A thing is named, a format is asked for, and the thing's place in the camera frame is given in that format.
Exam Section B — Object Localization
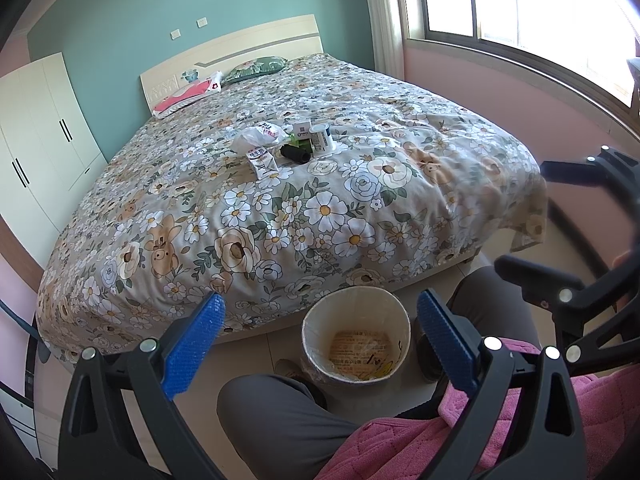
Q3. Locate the green floral pillow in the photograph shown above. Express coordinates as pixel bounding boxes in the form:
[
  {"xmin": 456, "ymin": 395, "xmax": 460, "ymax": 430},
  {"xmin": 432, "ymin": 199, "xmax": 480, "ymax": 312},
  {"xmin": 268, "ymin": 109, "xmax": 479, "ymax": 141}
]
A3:
[{"xmin": 221, "ymin": 56, "xmax": 288, "ymax": 86}]

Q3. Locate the white yogurt cup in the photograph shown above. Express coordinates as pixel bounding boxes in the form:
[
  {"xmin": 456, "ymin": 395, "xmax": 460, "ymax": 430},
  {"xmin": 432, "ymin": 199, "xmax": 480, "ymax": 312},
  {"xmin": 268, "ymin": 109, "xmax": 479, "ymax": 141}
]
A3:
[{"xmin": 309, "ymin": 124, "xmax": 334, "ymax": 155}]

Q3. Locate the white wardrobe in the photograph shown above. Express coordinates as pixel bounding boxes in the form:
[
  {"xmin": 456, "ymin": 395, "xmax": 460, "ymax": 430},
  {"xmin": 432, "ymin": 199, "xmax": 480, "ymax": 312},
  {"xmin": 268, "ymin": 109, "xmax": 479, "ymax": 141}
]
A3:
[{"xmin": 0, "ymin": 53, "xmax": 106, "ymax": 268}]

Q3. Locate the pink white pillow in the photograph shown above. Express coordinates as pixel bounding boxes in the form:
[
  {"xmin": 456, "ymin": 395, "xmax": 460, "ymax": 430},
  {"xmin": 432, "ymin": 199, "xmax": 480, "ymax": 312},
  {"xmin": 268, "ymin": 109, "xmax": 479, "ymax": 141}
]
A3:
[{"xmin": 152, "ymin": 72, "xmax": 224, "ymax": 119}]

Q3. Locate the red white medicine box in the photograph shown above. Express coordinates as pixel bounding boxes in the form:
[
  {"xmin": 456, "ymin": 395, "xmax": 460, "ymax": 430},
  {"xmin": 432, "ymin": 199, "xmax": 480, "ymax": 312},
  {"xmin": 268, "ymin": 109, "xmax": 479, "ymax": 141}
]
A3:
[{"xmin": 246, "ymin": 146, "xmax": 279, "ymax": 180}]

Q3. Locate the white plastic bag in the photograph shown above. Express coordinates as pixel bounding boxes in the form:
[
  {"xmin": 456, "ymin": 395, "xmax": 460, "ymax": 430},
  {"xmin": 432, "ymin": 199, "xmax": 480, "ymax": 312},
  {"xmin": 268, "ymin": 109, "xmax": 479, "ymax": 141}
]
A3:
[{"xmin": 230, "ymin": 122, "xmax": 288, "ymax": 155}]

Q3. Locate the floral bed quilt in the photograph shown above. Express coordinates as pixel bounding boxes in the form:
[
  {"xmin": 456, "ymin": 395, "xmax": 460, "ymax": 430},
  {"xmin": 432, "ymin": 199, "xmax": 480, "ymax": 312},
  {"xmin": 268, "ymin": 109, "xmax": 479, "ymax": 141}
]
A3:
[{"xmin": 37, "ymin": 53, "xmax": 548, "ymax": 367}]

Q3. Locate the white round trash bin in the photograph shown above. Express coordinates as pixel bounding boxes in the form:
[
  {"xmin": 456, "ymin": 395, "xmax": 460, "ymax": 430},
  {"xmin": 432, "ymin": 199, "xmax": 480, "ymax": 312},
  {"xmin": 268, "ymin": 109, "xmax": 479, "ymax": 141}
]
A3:
[{"xmin": 300, "ymin": 286, "xmax": 411, "ymax": 387}]

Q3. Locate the black foam roll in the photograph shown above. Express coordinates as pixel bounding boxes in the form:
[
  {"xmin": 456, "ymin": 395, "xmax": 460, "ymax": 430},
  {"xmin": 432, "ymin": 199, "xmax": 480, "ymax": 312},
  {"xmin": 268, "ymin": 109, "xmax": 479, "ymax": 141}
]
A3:
[{"xmin": 280, "ymin": 144, "xmax": 311, "ymax": 165}]

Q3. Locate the person's right leg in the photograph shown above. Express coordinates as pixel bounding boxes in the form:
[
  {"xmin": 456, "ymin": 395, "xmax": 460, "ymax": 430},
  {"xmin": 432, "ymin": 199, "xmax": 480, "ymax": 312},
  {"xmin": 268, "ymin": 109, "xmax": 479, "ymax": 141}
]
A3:
[{"xmin": 447, "ymin": 266, "xmax": 540, "ymax": 349}]

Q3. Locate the white curtain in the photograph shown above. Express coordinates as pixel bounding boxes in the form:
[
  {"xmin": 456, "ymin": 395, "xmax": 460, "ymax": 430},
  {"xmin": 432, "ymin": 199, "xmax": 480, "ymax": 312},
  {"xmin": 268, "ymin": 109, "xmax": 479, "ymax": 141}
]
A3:
[{"xmin": 367, "ymin": 0, "xmax": 405, "ymax": 80}]

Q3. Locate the white milk carton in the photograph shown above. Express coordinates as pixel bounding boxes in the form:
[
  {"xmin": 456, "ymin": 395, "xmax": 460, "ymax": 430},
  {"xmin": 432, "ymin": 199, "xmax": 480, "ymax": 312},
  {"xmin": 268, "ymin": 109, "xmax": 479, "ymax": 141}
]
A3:
[{"xmin": 292, "ymin": 120, "xmax": 311, "ymax": 138}]

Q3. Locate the pink quilted jacket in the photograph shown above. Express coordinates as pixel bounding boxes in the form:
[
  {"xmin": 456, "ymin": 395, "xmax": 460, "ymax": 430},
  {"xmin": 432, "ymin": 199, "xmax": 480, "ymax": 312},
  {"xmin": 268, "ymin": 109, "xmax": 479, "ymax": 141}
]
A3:
[{"xmin": 314, "ymin": 338, "xmax": 640, "ymax": 480}]

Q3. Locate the window with frame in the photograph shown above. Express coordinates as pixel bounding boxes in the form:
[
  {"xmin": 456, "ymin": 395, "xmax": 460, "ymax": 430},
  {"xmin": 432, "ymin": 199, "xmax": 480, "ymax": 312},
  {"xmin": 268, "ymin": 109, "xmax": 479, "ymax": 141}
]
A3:
[{"xmin": 405, "ymin": 0, "xmax": 639, "ymax": 124}]

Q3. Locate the cream wooden headboard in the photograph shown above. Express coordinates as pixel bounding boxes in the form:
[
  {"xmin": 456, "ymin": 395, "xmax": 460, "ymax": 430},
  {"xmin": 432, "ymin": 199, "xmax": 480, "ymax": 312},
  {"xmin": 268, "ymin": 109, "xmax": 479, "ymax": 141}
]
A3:
[{"xmin": 140, "ymin": 14, "xmax": 323, "ymax": 112}]

